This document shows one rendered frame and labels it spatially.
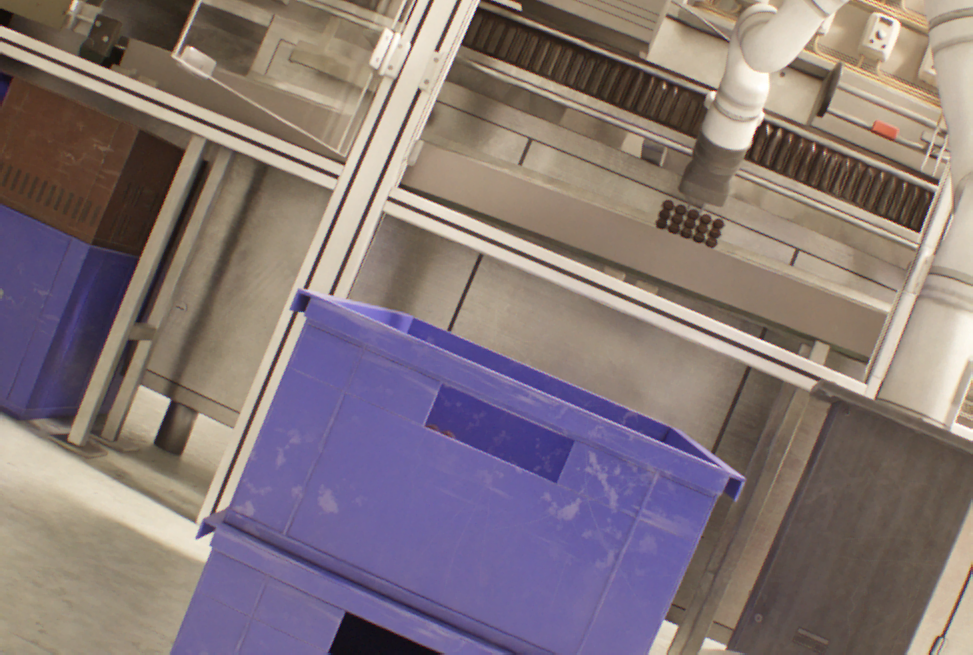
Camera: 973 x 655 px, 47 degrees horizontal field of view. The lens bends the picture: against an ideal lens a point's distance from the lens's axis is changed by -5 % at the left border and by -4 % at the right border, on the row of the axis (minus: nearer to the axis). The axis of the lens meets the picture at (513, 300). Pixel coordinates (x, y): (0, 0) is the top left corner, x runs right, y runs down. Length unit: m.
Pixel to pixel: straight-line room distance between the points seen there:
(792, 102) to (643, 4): 0.44
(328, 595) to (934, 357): 0.75
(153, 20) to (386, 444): 1.73
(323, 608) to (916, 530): 0.67
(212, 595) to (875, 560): 0.72
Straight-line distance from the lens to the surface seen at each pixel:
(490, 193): 1.81
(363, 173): 1.77
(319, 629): 1.01
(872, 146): 2.19
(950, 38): 1.49
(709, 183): 1.76
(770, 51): 1.61
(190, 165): 1.94
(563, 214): 1.80
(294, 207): 2.13
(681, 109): 1.99
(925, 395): 1.39
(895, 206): 2.01
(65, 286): 2.00
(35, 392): 2.04
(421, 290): 2.07
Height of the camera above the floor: 0.47
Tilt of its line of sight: 1 degrees up
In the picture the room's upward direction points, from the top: 23 degrees clockwise
